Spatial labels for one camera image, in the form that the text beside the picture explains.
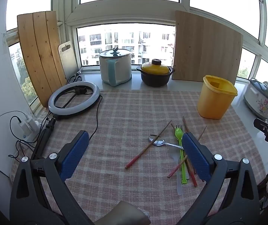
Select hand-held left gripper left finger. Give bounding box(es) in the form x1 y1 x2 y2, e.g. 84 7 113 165
9 130 90 225

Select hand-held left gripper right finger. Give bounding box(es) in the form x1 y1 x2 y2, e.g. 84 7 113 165
182 132 262 225

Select green plastic spoon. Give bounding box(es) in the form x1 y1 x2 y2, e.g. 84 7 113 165
174 127 188 185

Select metal spoon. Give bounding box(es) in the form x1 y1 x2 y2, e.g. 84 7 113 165
147 134 184 150

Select yellow plastic container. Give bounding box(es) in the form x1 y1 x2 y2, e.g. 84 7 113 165
197 75 238 119

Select floral white rice cooker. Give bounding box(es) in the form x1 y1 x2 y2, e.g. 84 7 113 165
243 77 268 120

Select white power strip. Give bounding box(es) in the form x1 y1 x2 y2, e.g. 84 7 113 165
19 114 42 139

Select pink checkered tablecloth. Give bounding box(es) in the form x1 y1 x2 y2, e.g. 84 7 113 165
9 89 267 225

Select black scissors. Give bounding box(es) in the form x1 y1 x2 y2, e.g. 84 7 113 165
68 71 83 83

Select grey-brown rounded object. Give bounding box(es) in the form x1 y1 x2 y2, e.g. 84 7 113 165
94 200 151 225

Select green trees outside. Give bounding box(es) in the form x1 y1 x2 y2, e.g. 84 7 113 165
19 75 34 105

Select yellow lidded black clay pot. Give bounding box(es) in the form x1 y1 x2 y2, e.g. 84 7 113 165
136 59 175 87

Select white cutting board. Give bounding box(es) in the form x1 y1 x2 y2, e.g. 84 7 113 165
58 41 79 80

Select white and blue electric pot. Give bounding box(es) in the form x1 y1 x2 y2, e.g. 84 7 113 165
99 47 132 86

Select light wooden board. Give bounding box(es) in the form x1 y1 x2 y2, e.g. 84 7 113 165
171 10 243 82

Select wooden plank board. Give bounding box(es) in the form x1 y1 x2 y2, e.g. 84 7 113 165
17 11 67 108

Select apartment buildings outside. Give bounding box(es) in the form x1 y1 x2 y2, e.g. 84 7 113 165
78 28 175 66

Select white framed window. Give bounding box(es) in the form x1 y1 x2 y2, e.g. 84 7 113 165
2 0 268 113

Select black ring light stand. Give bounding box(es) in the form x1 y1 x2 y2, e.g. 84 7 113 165
30 115 57 163

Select black ring light cable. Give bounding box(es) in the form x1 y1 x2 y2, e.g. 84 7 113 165
88 95 104 143

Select black charger cable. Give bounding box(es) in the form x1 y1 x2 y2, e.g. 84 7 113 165
8 115 39 161

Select white ring light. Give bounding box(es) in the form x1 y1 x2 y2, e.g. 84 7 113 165
48 81 100 118

